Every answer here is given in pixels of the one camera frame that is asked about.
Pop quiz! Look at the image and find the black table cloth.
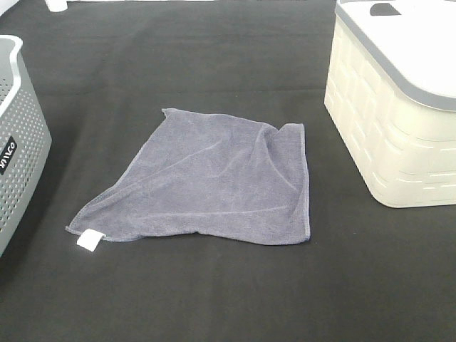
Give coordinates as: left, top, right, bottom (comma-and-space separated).
1, 1, 455, 341

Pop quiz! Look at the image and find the white object at table edge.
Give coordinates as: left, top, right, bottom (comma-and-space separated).
45, 0, 68, 13

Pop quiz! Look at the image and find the grey perforated plastic basket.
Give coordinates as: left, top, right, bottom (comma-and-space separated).
1, 35, 52, 252

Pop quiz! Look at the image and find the white basket with grey rim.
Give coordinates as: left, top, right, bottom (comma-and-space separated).
324, 1, 455, 207

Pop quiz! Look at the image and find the grey-blue microfibre towel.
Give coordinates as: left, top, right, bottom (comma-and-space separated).
67, 108, 311, 246

